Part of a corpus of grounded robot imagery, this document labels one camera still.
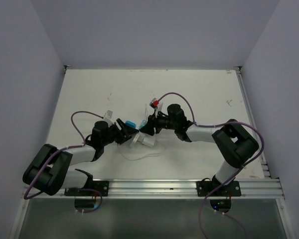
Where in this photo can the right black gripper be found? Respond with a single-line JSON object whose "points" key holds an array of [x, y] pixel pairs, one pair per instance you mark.
{"points": [[153, 122]]}

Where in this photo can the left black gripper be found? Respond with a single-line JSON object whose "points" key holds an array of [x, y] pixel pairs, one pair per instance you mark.
{"points": [[126, 129]]}

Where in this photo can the white cube power socket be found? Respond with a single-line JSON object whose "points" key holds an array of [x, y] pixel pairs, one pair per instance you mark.
{"points": [[139, 137]]}

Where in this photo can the teal usb charger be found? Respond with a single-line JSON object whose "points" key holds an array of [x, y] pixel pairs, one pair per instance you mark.
{"points": [[143, 123]]}

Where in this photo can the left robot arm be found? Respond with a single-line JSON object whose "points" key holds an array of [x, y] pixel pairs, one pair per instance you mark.
{"points": [[49, 171]]}

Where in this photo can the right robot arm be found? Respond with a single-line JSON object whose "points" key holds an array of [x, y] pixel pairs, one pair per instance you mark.
{"points": [[235, 144]]}

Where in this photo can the white flat plug adapter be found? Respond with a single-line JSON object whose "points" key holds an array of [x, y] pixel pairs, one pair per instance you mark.
{"points": [[135, 139]]}

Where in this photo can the blue plug adapter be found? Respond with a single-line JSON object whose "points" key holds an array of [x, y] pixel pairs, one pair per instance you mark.
{"points": [[130, 124]]}

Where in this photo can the white power brick charger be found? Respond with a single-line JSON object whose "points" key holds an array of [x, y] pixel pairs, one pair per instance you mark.
{"points": [[148, 141]]}

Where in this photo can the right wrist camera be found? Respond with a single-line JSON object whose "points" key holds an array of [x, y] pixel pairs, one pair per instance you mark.
{"points": [[156, 105]]}

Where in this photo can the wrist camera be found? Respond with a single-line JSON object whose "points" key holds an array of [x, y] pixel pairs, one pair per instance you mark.
{"points": [[156, 105], [108, 118]]}

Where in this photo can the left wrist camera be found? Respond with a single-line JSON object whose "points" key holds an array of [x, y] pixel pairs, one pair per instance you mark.
{"points": [[108, 118]]}

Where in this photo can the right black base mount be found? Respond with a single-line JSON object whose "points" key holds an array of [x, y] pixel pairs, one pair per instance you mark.
{"points": [[211, 187]]}

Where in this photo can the aluminium right side rail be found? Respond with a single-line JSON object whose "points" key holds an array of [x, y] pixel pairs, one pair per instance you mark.
{"points": [[262, 158]]}

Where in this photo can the aluminium rail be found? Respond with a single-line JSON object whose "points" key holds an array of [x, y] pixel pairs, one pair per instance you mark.
{"points": [[262, 158], [187, 189]]}

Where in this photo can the aluminium front rail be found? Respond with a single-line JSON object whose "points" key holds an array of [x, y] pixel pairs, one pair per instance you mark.
{"points": [[187, 189]]}

